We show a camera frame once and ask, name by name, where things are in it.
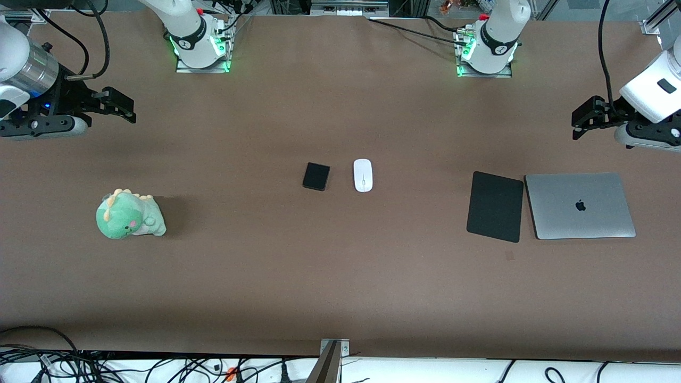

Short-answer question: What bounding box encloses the metal table edge bracket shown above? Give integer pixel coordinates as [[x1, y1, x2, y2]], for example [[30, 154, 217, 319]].
[[320, 338, 351, 358]]

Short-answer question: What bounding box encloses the aluminium frame profile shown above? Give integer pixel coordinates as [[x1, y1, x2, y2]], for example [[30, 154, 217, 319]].
[[0, 10, 51, 25], [641, 0, 681, 36]]

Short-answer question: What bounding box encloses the green dinosaur plush toy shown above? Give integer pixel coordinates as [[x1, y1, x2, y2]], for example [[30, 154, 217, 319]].
[[96, 188, 167, 240]]

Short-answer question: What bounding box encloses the small black square box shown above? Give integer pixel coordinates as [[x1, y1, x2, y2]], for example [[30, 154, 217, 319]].
[[302, 162, 331, 192]]

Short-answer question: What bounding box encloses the silver equipment box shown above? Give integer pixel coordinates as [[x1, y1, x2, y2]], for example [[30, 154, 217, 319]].
[[310, 0, 389, 16]]

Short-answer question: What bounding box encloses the silver closed laptop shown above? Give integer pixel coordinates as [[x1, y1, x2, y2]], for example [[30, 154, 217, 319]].
[[525, 172, 637, 240]]

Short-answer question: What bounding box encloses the white computer mouse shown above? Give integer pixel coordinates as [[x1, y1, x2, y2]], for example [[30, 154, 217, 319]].
[[353, 159, 374, 193]]

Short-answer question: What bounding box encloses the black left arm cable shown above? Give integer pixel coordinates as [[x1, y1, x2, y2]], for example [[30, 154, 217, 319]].
[[598, 0, 621, 115]]

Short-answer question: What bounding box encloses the black cable on table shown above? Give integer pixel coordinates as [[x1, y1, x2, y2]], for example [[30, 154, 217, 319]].
[[366, 16, 471, 46]]

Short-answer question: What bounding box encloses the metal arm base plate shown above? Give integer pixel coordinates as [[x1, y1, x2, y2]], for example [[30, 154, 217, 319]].
[[455, 27, 514, 79], [176, 16, 232, 73]]

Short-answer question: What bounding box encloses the black looped floor cable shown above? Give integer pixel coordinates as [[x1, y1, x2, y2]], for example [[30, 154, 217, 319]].
[[0, 326, 81, 355]]

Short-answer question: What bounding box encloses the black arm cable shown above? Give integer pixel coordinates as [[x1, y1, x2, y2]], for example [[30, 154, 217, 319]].
[[65, 0, 111, 81], [33, 7, 90, 76], [598, 0, 621, 115]]

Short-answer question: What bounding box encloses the black mouse pad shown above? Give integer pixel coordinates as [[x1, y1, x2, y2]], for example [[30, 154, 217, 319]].
[[466, 171, 525, 244]]

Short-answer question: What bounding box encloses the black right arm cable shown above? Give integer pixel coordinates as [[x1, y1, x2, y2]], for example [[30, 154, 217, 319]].
[[65, 0, 111, 81], [33, 7, 90, 76]]

